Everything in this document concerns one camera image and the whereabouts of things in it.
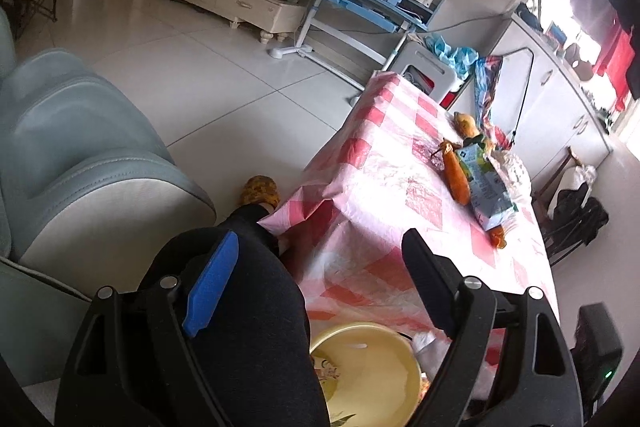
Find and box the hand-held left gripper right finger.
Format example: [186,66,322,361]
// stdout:
[401,228,586,427]

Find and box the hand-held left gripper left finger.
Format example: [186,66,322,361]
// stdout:
[55,229,241,427]

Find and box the blue green snack bag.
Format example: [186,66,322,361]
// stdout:
[457,142,518,230]

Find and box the yellow plastic bin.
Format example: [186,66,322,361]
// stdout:
[309,322,423,427]

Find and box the person's black trouser leg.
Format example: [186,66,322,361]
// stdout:
[135,202,331,427]

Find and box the white crumpled paper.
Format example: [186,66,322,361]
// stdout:
[411,331,451,378]

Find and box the orange carrot toy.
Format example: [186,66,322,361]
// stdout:
[442,146,471,204]

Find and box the red white checked tablecloth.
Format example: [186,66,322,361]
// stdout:
[257,72,561,358]

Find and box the yellow patterned slipper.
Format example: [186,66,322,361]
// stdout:
[239,175,281,210]

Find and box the chair with dark clothes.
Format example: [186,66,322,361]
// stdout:
[532,147,611,265]

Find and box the colourful printed bag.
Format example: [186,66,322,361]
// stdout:
[472,56,506,142]

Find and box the grey-blue leather sofa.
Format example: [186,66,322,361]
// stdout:
[0,7,218,388]

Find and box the white low cabinet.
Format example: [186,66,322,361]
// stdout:
[487,14,613,190]

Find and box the white plastic stool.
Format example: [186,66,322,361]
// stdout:
[387,41,473,110]

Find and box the light blue plastic bag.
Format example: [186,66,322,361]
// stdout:
[422,33,481,75]

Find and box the red hanging garment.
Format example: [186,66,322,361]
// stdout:
[595,27,636,108]

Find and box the thin black cable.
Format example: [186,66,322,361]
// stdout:
[500,47,533,148]

